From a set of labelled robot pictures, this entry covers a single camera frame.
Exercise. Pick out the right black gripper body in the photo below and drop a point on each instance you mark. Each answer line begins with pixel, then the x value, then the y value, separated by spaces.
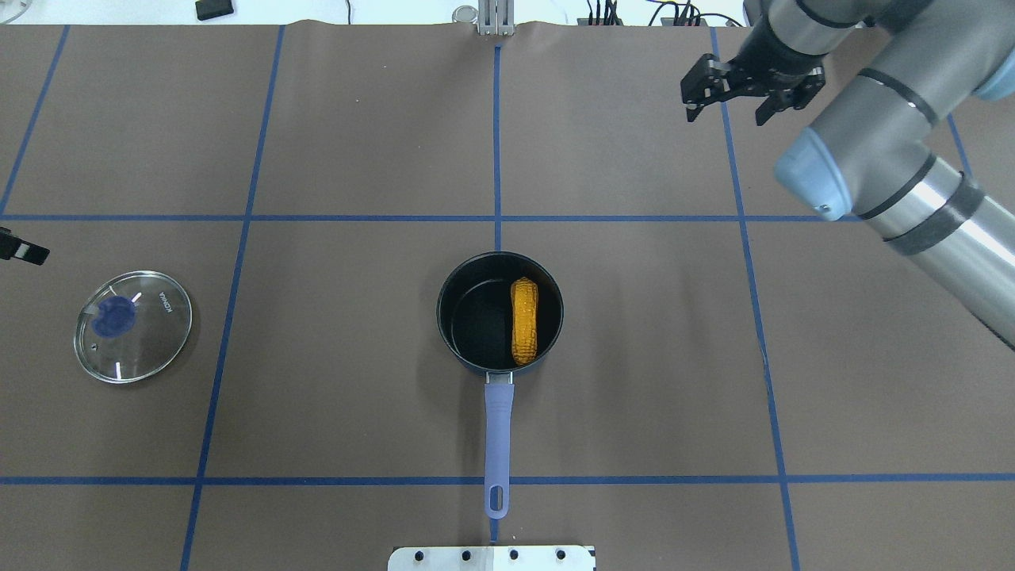
pixel 771 53

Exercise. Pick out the white camera stand pillar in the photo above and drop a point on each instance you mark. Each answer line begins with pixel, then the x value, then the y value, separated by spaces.
pixel 536 557

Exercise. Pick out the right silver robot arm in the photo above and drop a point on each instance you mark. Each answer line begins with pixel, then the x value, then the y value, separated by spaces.
pixel 865 153

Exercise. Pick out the glass pot lid blue knob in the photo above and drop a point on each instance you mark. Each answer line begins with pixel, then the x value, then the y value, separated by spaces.
pixel 133 327

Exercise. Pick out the yellow corn cob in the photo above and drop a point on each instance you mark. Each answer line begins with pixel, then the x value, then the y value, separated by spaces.
pixel 524 321

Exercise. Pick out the dark blue saucepan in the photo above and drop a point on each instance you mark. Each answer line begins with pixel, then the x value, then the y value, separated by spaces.
pixel 473 318

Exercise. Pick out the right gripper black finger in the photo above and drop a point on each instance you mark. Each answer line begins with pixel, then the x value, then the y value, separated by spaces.
pixel 797 97
pixel 705 83

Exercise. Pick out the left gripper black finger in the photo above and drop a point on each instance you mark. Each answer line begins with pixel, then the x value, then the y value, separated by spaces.
pixel 15 248

